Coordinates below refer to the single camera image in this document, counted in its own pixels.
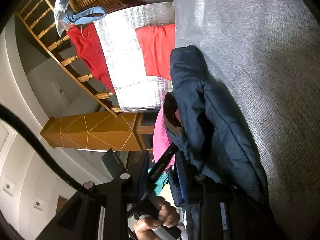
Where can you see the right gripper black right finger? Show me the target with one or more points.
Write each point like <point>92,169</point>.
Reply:
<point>225,212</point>

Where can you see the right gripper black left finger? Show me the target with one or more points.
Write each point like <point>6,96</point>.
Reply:
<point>101,211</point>

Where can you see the navy blue padded jacket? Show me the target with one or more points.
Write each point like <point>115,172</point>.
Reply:
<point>205,123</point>

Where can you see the person's left hand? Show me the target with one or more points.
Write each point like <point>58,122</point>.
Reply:
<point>167,216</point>

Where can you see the teal garment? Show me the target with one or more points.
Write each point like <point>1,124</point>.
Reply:
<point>161,182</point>

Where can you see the pink pillow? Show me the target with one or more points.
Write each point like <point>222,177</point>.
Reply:
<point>161,141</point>

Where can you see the orange wooden cabinet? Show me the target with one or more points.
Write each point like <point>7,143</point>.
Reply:
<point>98,131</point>

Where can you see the silver striped bed cover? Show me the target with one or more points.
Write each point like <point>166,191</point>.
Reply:
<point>135,91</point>

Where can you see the red pillow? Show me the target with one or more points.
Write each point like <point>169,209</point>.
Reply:
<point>156,43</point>

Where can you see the red cloth on railing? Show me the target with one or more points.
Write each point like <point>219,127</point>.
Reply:
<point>88,48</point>

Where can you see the grey bed sheet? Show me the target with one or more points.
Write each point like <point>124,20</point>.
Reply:
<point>266,52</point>

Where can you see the light blue cloth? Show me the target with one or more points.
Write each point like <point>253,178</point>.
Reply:
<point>84,17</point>

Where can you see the wooden bed railing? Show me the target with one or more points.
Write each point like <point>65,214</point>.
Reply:
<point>59,79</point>

